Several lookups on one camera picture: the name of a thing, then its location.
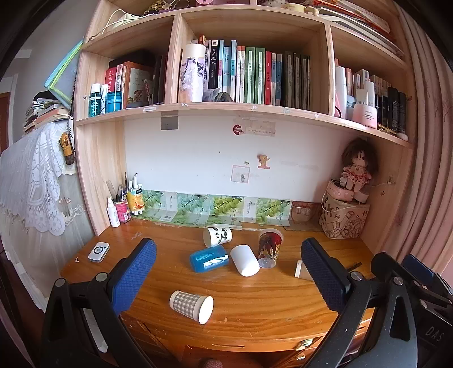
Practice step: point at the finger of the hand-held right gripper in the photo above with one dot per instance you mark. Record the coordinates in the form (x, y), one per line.
(419, 269)
(385, 265)

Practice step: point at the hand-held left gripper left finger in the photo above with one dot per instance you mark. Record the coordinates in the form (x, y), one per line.
(136, 272)

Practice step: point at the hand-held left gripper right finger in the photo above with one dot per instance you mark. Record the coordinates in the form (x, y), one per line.
(324, 277)

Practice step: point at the checked paper cup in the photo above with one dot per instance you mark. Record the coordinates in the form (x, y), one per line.
(187, 305)

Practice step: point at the clear cup with red print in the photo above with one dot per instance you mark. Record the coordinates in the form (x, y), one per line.
(269, 247)

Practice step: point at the blue cup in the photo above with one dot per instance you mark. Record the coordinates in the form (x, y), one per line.
(208, 259)

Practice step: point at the plain white cup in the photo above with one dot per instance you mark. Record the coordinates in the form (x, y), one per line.
(245, 261)

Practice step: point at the white panda print cup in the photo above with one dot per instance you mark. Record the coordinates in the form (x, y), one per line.
(216, 237)

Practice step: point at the row of upright books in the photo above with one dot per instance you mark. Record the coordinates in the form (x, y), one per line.
(254, 78)

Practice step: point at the white notepad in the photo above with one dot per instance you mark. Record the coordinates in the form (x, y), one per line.
(301, 270)

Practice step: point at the small white device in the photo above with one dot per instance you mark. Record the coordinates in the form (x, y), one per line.
(99, 252)

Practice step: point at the letter print fabric bag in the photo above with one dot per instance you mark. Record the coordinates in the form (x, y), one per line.
(345, 219)

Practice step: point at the pink pen holder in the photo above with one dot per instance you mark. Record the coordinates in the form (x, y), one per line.
(122, 211)

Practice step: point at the white spray bottle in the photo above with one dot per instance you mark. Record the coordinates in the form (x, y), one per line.
(114, 214)

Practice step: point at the brass drawer knob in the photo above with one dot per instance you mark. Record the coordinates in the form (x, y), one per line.
(305, 344)

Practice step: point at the yellow bottle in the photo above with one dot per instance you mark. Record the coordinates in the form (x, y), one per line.
(136, 202)

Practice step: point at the pink round box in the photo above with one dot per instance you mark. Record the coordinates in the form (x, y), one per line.
(339, 193)

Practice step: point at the green leaf print strip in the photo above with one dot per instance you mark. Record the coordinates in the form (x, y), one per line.
(219, 207)

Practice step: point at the brown-haired rag doll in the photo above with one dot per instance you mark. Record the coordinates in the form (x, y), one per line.
(358, 162)

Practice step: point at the wooden desk drawer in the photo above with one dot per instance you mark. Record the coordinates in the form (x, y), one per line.
(247, 354)

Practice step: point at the wooden bookshelf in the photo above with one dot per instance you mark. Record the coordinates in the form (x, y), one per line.
(101, 152)

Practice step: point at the pink curtain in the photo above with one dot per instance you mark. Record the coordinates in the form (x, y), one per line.
(431, 141)

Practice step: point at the white lace cloth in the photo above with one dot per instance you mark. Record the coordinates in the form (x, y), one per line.
(32, 177)

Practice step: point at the yellow brown hanging toy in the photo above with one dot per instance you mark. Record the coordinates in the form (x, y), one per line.
(67, 148)

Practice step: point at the pink and white bottle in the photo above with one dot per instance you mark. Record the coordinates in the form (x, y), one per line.
(366, 109)

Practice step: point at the row of cosmetic boxes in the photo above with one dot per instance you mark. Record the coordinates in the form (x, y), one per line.
(385, 99)

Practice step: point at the teal jar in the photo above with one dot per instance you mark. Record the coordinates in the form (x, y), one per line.
(114, 102)

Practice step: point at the teal bottle with white cap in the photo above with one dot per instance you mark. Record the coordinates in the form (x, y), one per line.
(95, 102)

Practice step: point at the pile of old books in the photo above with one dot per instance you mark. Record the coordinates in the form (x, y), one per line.
(44, 111)

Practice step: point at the group of red-spined books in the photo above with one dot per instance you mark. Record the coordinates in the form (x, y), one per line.
(131, 79)

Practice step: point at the grey stone figurine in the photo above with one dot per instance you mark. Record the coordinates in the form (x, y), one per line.
(219, 96)

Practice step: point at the white floral cylinder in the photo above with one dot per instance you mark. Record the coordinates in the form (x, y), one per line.
(191, 74)

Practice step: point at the green framed board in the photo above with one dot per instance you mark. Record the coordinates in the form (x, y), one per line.
(65, 72)

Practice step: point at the stack of magazines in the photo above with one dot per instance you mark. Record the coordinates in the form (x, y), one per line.
(357, 17)

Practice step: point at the pink animal wall sticker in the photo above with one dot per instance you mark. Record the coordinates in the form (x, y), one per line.
(263, 161)

